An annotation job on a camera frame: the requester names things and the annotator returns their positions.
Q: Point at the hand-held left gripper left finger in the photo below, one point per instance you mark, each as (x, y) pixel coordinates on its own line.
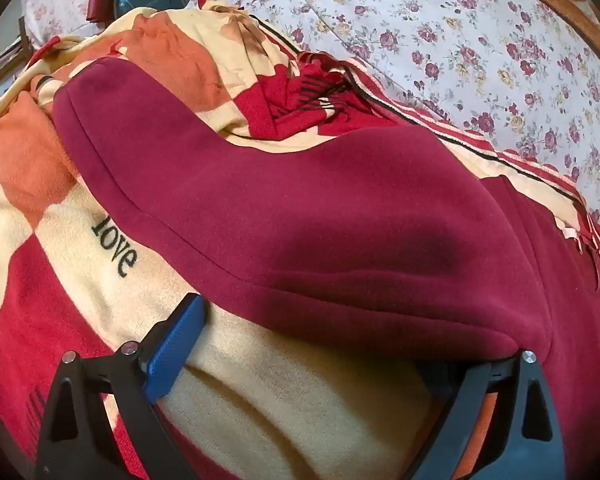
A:
(176, 350)

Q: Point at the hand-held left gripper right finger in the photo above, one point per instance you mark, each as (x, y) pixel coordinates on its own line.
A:
(462, 402)

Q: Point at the red cream orange printed blanket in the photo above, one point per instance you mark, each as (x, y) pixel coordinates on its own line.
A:
(30, 240)

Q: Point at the floral bed sheet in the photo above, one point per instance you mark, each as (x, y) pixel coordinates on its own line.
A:
(430, 35)

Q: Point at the maroon fleece garment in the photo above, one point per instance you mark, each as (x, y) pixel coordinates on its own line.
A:
(305, 210)

